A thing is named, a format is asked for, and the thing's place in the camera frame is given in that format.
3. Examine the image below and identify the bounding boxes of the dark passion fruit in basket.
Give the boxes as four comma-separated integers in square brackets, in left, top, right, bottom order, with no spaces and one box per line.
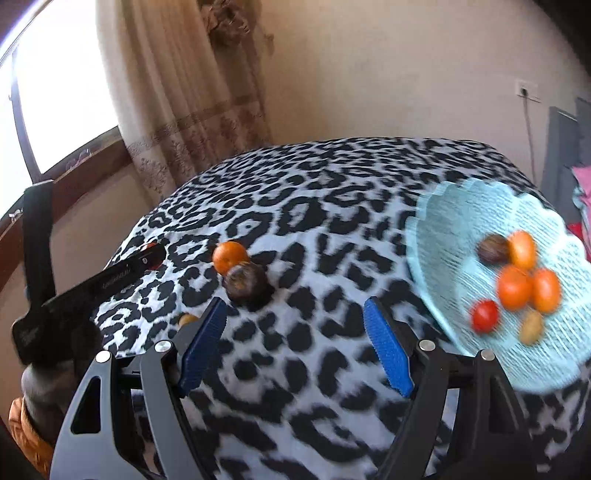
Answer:
[476,234,510,266]

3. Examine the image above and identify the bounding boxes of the red pillow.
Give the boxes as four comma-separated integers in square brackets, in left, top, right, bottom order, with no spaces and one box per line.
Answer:
[567,222,591,262]

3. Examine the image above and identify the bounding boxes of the leopard print table cloth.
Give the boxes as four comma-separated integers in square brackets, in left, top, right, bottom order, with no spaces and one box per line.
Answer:
[91,136,591,480]

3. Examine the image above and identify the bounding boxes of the wooden window sill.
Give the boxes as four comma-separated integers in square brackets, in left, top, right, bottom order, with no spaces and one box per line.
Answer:
[1,127,131,288]

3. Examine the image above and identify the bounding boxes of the brown kiwi in basket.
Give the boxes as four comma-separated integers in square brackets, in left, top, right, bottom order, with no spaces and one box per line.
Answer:
[519,309,544,345]

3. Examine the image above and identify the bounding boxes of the small brown kiwi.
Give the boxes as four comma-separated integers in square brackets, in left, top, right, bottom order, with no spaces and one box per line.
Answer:
[178,314,198,328]

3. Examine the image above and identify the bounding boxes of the curtain tieback knot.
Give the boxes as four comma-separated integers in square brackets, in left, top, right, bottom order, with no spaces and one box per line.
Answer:
[198,0,256,47]

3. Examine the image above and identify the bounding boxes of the orange tangerine in basket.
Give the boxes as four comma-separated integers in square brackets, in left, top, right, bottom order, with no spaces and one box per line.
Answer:
[532,269,562,314]

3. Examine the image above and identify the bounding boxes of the light blue lattice fruit basket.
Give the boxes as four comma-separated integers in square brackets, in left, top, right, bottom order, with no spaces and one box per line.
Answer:
[406,179,590,393]

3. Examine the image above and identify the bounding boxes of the beige patterned curtain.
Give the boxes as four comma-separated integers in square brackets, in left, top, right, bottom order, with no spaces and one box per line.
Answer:
[97,1,271,203]

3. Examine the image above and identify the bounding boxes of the grey padded headboard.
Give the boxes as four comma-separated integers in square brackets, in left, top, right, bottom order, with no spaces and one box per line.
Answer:
[541,97,590,224]

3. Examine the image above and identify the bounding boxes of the orange jacket sleeve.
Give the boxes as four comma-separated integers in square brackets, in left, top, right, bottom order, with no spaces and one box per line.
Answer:
[8,397,54,479]

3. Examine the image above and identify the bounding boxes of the dark purple passion fruit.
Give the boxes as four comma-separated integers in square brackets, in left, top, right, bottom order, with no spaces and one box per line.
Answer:
[222,262,270,305]

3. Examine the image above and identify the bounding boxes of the bright window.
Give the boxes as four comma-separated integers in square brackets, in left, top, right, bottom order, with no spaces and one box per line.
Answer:
[1,1,118,213]

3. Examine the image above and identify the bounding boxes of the yellow-orange citrus in basket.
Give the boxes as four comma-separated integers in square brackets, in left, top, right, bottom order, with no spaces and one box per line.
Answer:
[508,230,537,271]

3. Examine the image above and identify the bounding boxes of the pink blanket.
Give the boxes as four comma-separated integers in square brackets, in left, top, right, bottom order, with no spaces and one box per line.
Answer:
[571,166,591,219]

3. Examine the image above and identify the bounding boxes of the orange tangerine back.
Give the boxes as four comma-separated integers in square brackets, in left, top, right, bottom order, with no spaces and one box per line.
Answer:
[212,241,250,277]

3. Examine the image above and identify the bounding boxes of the black power cable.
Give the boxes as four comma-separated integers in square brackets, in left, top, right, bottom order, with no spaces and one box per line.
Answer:
[522,89,539,186]

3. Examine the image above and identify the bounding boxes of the orange tangerine front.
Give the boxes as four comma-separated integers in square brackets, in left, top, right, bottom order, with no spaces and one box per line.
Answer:
[496,265,533,311]

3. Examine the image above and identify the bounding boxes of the red cherry tomato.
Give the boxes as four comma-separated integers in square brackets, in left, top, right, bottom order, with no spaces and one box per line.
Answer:
[141,242,166,270]
[470,299,499,334]

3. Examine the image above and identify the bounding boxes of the orange tangerine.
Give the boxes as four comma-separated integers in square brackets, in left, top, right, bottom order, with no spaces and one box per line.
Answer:
[532,269,562,314]
[496,265,533,311]
[212,241,250,277]

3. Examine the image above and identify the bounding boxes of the white wall socket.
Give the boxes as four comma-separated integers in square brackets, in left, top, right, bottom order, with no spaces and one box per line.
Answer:
[515,79,541,103]

